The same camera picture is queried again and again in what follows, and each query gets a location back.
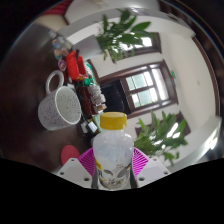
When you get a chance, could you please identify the clear bottle with yellow cap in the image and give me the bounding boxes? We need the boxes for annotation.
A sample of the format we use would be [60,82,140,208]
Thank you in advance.
[92,112,135,191]

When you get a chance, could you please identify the black chair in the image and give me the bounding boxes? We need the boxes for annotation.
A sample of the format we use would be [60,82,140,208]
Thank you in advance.
[99,79,131,116]

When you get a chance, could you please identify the flat round red coaster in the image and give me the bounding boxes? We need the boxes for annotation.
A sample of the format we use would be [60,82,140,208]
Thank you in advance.
[60,144,81,166]

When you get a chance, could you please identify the potted plant in white pot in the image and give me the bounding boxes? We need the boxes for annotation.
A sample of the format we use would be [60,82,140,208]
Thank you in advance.
[133,111,189,166]
[71,9,158,64]

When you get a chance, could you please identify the red plastic tray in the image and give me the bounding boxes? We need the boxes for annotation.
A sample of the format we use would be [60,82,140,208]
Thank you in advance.
[64,49,88,83]

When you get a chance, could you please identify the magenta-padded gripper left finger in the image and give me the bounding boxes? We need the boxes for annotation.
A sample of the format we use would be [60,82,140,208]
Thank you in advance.
[56,147,100,190]

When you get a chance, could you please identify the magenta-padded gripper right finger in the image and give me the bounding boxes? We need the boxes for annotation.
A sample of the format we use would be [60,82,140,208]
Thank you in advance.
[128,148,172,188]

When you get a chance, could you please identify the brown-framed window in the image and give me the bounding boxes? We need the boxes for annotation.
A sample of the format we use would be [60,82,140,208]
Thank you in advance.
[126,31,163,58]
[166,111,192,141]

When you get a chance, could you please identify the brown double door with glass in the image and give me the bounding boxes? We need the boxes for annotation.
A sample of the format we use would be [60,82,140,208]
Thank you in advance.
[99,59,179,119]

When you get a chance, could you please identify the white speckled mug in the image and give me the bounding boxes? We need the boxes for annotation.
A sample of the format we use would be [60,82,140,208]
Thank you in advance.
[37,69,83,132]

